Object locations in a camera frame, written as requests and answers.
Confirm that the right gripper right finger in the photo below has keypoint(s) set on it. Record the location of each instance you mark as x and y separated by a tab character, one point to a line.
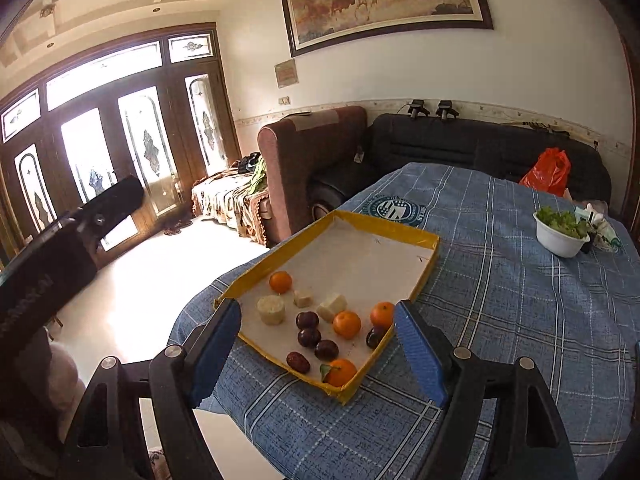
527	440

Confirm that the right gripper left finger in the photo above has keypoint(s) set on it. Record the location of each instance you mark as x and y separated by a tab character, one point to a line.
106	439

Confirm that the dark plum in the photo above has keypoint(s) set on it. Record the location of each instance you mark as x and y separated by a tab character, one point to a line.
298	362
326	350
307	320
309	337
375	336

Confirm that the large round beige cake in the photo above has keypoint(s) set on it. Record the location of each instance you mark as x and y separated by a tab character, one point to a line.
271	310

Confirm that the large orange mandarin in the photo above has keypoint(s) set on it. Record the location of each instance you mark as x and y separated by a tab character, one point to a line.
280	282

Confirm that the small beige cake piece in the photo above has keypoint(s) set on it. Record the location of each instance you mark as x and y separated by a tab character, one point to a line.
331	307

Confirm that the medium beige cake piece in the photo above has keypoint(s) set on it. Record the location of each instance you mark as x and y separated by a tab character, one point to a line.
303	299

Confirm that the white bowl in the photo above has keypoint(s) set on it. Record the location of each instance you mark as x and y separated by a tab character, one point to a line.
561	245

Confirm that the black cup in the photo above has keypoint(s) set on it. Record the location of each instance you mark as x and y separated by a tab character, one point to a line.
589	243

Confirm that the white gloves pile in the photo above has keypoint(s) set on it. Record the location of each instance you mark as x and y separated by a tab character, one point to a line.
601	232

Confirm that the wooden glass door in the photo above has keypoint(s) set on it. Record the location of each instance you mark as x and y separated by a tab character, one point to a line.
152	106

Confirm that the patterned covered side table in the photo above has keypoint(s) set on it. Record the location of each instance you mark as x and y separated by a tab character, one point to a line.
237	197

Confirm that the green lettuce leaves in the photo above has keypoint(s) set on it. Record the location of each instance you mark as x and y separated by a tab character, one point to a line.
563	222

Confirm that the yellow-rimmed cardboard tray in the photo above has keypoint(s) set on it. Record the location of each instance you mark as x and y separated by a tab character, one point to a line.
339	268

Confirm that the red plastic bag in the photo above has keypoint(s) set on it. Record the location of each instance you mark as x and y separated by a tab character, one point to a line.
550	173

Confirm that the maroon armchair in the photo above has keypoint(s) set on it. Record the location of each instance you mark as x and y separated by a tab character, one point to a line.
297	146

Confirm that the black leather sofa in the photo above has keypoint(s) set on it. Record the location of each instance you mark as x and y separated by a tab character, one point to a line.
505	152

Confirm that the black clamp device right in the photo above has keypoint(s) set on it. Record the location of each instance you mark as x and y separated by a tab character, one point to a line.
446	111

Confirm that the black clamp device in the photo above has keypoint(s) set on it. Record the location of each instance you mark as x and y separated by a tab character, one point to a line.
446	111
416	109

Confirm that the black clamp device left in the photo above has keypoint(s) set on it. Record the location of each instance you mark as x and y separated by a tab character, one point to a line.
416	109

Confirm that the framed horse painting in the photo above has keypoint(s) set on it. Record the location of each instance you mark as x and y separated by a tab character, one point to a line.
315	24

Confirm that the small wall plaque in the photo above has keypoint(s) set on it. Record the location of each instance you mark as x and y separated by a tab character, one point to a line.
286	73

